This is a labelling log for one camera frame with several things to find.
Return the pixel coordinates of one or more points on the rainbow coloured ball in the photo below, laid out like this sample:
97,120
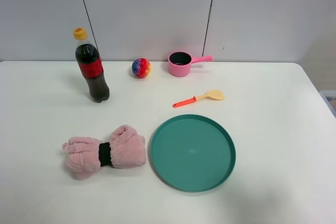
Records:
141,68

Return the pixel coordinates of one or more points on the translucent storage bin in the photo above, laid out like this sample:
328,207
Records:
329,98

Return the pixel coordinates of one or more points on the pink toy saucepan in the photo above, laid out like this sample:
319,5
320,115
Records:
180,63

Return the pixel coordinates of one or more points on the cola bottle yellow cap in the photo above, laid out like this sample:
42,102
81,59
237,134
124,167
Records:
90,65

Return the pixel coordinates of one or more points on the pink rolled towel black band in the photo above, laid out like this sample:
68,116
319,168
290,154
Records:
86,156

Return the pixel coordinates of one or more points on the teal round plate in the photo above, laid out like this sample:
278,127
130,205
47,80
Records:
192,153

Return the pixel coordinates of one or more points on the toy spatula orange handle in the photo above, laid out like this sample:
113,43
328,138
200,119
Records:
212,95

